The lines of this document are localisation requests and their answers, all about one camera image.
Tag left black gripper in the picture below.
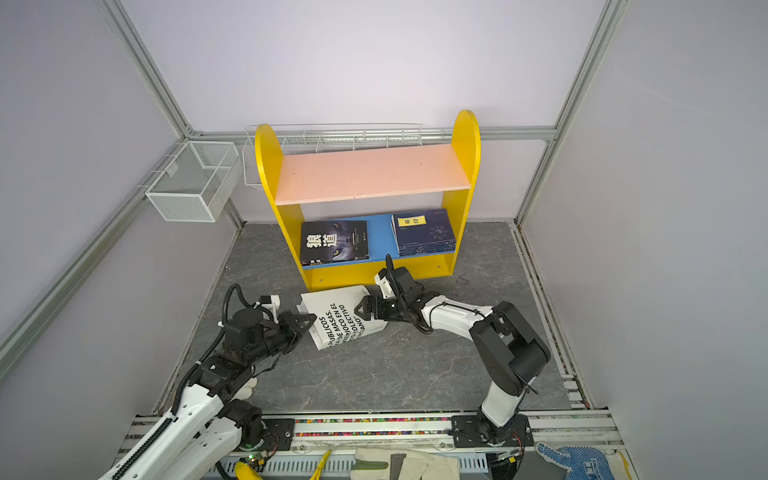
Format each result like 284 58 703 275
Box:
246 310 317 366

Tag blue book dotted circle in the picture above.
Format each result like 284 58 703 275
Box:
391 209 457 250

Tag white book black lettering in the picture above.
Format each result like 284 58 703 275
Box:
298 285 387 350

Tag dark book white characters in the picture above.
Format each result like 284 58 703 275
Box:
300 220 369 266

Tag blue book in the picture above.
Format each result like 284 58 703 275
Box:
398 242 456 257

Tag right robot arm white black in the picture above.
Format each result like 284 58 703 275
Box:
354 266 552 447

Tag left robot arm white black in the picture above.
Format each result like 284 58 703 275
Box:
104 284 317 479

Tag white work glove left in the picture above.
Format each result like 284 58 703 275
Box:
233 377 258 400

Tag yellow shelf with coloured boards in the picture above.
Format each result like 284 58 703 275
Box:
253 110 482 291

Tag yellow thin tool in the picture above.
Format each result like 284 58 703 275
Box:
310 450 332 480

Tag white grey glove front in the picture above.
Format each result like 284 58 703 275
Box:
349 448 460 480

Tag white mesh box basket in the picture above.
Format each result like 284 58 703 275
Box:
145 141 243 223

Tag blue dotted glove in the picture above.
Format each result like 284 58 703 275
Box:
535 442 615 480

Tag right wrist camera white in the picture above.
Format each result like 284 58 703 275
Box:
375 271 396 299

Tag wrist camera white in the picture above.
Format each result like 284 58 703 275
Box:
375 271 396 299
258 295 281 324

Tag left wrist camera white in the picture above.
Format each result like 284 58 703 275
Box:
258 295 281 324

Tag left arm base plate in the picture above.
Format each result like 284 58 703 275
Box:
239 418 296 452

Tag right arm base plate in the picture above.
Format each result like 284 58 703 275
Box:
449 413 534 448

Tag white wire basket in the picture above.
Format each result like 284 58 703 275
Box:
240 126 425 190

